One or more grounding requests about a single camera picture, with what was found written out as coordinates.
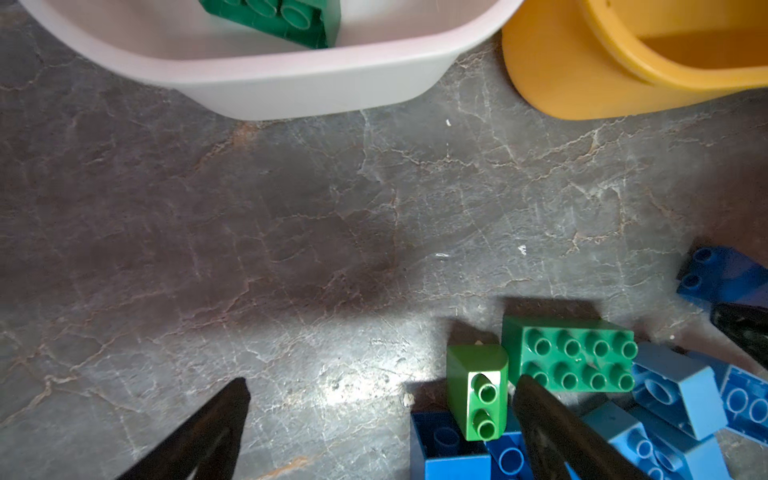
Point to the yellow plastic bin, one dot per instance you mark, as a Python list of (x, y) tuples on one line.
[(580, 60)]

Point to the dark green lego brick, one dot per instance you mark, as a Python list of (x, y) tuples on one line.
[(311, 24)]

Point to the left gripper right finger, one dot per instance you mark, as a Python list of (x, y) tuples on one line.
[(558, 442)]

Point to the dark blue hollow lego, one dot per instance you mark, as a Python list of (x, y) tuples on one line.
[(439, 451)]

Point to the green eight-stud lego brick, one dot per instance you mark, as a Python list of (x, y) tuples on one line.
[(566, 355)]

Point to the light blue hollow lego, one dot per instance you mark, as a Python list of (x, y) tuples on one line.
[(678, 389)]

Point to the small green rounded lego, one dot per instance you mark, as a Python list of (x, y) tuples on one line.
[(477, 390)]

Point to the white plastic bin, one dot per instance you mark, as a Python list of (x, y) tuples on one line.
[(387, 52)]

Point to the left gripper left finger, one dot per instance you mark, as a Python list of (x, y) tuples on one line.
[(206, 445)]

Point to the light blue long lego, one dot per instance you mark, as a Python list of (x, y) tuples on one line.
[(744, 398)]

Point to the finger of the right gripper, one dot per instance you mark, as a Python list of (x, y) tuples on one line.
[(745, 325)]

